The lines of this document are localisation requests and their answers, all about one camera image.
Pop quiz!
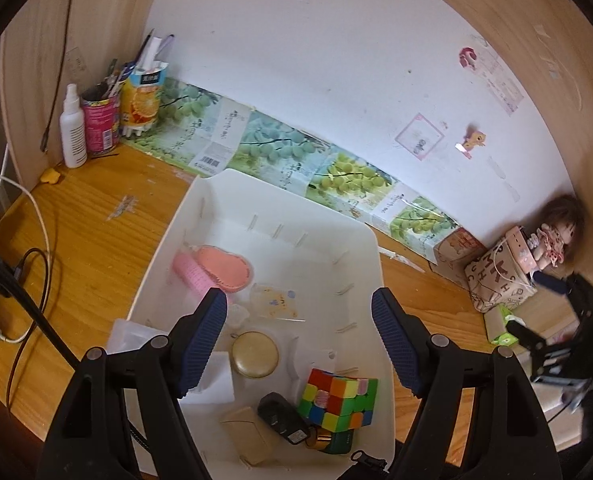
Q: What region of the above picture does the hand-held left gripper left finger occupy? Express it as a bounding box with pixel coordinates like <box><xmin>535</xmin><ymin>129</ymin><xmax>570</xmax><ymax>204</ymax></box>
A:
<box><xmin>41</xmin><ymin>287</ymin><xmax>228</xmax><ymax>480</ymax></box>

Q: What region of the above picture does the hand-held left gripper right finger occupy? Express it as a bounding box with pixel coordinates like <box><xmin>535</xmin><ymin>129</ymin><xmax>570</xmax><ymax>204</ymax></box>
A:
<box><xmin>371</xmin><ymin>287</ymin><xmax>562</xmax><ymax>480</ymax></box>

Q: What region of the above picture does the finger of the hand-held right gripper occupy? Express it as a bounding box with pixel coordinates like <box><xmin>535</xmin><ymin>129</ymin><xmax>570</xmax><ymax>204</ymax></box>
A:
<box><xmin>533</xmin><ymin>270</ymin><xmax>578</xmax><ymax>297</ymax></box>
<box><xmin>505</xmin><ymin>319</ymin><xmax>553</xmax><ymax>367</ymax></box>

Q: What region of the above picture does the beige round jar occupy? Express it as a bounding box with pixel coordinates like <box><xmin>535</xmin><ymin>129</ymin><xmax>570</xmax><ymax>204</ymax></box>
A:
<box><xmin>230</xmin><ymin>330</ymin><xmax>280</xmax><ymax>379</ymax></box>

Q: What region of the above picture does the multicoloured puzzle cube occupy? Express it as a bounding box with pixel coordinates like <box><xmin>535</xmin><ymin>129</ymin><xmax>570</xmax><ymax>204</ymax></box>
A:
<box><xmin>296</xmin><ymin>368</ymin><xmax>380</xmax><ymax>431</ymax></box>

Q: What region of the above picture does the translucent white plastic piece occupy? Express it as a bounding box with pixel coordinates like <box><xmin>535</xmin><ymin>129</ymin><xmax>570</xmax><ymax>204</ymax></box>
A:
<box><xmin>285</xmin><ymin>340</ymin><xmax>338</xmax><ymax>397</ymax></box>

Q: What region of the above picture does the beige cardboard box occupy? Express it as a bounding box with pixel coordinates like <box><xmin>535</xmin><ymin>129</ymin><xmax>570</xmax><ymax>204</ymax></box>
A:
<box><xmin>220</xmin><ymin>404</ymin><xmax>278</xmax><ymax>467</ymax></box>

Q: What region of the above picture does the black car key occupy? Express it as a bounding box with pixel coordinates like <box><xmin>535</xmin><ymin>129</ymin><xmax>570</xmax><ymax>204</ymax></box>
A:
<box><xmin>257</xmin><ymin>392</ymin><xmax>310</xmax><ymax>446</ymax></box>

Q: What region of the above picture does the green bottle with gold cap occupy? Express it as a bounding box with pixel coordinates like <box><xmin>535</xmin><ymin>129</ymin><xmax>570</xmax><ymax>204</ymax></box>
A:
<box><xmin>305</xmin><ymin>427</ymin><xmax>355</xmax><ymax>457</ymax></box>

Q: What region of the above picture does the white plastic storage bin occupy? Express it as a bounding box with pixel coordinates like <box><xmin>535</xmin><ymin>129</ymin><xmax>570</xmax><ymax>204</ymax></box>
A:
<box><xmin>125</xmin><ymin>168</ymin><xmax>398</xmax><ymax>477</ymax></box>

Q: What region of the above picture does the green tissue box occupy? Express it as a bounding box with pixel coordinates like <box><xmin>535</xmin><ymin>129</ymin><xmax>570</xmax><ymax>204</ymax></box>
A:
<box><xmin>484</xmin><ymin>302</ymin><xmax>520</xmax><ymax>347</ymax></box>

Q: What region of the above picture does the pink power strip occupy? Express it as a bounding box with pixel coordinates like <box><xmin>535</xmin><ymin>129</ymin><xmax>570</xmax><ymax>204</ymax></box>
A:
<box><xmin>505</xmin><ymin>227</ymin><xmax>538</xmax><ymax>274</ymax></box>

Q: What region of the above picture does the white paper card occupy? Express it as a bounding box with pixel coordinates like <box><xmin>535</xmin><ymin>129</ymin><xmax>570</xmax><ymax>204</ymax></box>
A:
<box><xmin>190</xmin><ymin>352</ymin><xmax>236</xmax><ymax>407</ymax></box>

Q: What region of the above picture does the doll in checked dress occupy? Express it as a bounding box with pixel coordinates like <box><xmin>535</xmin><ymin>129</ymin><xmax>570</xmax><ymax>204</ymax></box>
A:
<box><xmin>527</xmin><ymin>194</ymin><xmax>585</xmax><ymax>269</ymax></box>

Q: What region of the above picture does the letter print canvas bag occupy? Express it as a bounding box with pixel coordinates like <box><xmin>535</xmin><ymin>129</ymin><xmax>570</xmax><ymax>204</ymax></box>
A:
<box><xmin>464</xmin><ymin>239</ymin><xmax>538</xmax><ymax>314</ymax></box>

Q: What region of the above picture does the pink hair roller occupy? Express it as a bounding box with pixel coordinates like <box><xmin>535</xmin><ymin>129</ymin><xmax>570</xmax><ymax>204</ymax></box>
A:
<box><xmin>172</xmin><ymin>252</ymin><xmax>233</xmax><ymax>303</ymax></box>

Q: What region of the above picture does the clear plastic box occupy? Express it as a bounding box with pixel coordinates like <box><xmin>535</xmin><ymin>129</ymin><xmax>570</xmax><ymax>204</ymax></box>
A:
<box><xmin>107</xmin><ymin>317</ymin><xmax>173</xmax><ymax>359</ymax></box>

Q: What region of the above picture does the salmon pink brush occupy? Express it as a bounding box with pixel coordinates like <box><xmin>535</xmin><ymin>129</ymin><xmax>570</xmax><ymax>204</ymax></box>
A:
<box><xmin>195</xmin><ymin>244</ymin><xmax>255</xmax><ymax>294</ymax></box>

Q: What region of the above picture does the white torn cardboard strip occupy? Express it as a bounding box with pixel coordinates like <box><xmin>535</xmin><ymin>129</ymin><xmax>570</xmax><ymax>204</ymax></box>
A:
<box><xmin>375</xmin><ymin>244</ymin><xmax>428</xmax><ymax>274</ymax></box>

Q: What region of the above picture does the clear cartoon print pouch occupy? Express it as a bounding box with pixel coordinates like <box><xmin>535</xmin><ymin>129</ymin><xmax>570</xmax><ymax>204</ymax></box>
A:
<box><xmin>248</xmin><ymin>282</ymin><xmax>305</xmax><ymax>322</ymax></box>

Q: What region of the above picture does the brown cardboard with red drawing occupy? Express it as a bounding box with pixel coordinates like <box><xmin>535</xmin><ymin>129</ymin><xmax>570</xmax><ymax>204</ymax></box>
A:
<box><xmin>433</xmin><ymin>227</ymin><xmax>488</xmax><ymax>282</ymax></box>

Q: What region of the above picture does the black zipper bag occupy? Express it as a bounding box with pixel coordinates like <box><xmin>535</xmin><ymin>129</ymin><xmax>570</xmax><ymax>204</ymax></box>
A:
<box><xmin>335</xmin><ymin>451</ymin><xmax>393</xmax><ymax>480</ymax></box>

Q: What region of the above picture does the yellow pony sticker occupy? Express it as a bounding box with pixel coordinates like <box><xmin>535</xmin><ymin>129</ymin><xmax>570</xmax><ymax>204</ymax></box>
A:
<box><xmin>455</xmin><ymin>131</ymin><xmax>488</xmax><ymax>159</ymax></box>

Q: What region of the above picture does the pink square sticker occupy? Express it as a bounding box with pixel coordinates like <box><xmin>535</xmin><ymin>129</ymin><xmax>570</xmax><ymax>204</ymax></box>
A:
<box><xmin>395</xmin><ymin>112</ymin><xmax>445</xmax><ymax>162</ymax></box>

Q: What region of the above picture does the grape print cardboard panel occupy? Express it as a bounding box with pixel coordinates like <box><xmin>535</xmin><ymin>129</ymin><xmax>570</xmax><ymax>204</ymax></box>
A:
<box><xmin>120</xmin><ymin>77</ymin><xmax>460</xmax><ymax>262</ymax></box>

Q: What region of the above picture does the printed paper strip sticker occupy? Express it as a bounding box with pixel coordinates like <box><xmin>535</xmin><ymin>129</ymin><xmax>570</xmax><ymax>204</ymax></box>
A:
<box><xmin>468</xmin><ymin>34</ymin><xmax>525</xmax><ymax>117</ymax></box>

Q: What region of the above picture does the pink tin can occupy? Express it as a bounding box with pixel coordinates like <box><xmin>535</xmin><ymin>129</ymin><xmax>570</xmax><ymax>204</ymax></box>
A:
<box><xmin>80</xmin><ymin>84</ymin><xmax>122</xmax><ymax>157</ymax></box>

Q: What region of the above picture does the orange juice carton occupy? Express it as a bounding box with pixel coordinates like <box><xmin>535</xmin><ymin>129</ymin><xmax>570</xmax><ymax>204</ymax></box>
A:
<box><xmin>120</xmin><ymin>62</ymin><xmax>170</xmax><ymax>139</ymax></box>

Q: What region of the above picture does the white spray bottle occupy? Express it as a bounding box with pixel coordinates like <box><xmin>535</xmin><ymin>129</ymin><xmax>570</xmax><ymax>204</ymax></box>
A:
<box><xmin>59</xmin><ymin>83</ymin><xmax>88</xmax><ymax>169</ymax></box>

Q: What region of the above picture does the white pen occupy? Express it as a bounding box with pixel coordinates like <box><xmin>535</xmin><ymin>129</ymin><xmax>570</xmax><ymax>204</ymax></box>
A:
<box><xmin>137</xmin><ymin>39</ymin><xmax>163</xmax><ymax>70</ymax></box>

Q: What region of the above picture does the wooden desk hutch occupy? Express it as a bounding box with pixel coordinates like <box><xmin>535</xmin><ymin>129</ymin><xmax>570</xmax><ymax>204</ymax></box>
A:
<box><xmin>0</xmin><ymin>0</ymin><xmax>593</xmax><ymax>281</ymax></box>

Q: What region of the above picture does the white power strip cable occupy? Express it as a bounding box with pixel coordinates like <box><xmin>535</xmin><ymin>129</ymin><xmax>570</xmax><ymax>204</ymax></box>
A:
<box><xmin>493</xmin><ymin>245</ymin><xmax>538</xmax><ymax>291</ymax></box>

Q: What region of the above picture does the looped black cable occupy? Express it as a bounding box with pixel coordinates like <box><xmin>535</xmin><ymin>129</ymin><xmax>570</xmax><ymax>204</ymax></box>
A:
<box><xmin>3</xmin><ymin>247</ymin><xmax>53</xmax><ymax>407</ymax></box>

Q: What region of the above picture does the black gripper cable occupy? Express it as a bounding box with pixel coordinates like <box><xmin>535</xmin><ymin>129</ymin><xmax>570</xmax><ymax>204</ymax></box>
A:
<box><xmin>0</xmin><ymin>239</ymin><xmax>152</xmax><ymax>456</ymax></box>

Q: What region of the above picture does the white charger cable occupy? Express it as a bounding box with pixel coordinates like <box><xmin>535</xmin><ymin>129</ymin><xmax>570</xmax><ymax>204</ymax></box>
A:
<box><xmin>0</xmin><ymin>172</ymin><xmax>53</xmax><ymax>345</ymax></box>

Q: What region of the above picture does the thin black cable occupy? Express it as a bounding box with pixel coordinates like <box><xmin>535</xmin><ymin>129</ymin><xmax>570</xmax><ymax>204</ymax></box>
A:
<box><xmin>40</xmin><ymin>0</ymin><xmax>76</xmax><ymax>154</ymax></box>

